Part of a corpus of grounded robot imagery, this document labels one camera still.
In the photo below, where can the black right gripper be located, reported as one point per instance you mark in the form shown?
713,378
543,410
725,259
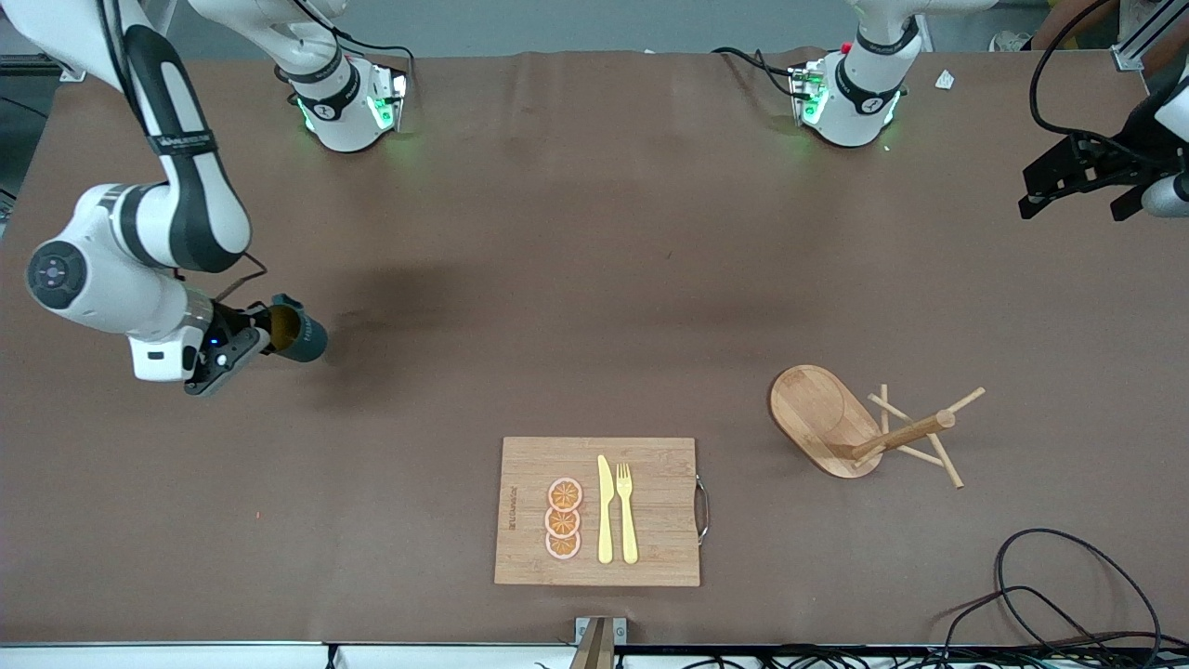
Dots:
228,326

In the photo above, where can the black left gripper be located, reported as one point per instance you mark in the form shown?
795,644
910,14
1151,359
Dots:
1112,160

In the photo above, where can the teal ribbed plastic mug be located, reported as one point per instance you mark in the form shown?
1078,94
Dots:
311,346

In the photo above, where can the person bare forearm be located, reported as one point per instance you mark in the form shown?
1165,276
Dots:
1068,23

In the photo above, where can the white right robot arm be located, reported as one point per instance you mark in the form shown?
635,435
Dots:
102,288

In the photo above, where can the white shoe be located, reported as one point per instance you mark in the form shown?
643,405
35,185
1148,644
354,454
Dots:
1008,42

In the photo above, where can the white paper scrap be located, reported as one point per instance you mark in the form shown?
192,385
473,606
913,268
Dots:
945,80

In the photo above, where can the wooden cutting board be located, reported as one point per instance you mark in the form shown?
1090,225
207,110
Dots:
529,465

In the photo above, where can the brown table cover sheet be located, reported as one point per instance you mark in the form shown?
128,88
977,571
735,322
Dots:
594,279

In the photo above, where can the toy orange slice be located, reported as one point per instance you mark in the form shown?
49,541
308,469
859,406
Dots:
565,494
563,545
562,522

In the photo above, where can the wooden mug tree rack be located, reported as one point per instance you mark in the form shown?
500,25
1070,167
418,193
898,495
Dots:
817,409

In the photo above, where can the yellow plastic knife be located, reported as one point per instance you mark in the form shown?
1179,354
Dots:
606,520

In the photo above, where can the yellow plastic fork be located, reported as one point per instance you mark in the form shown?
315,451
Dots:
629,530

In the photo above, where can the aluminium frame profile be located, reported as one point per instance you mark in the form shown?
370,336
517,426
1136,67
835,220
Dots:
1127,58
74,72

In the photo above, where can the grey metal bracket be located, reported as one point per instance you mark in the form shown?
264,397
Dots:
620,632

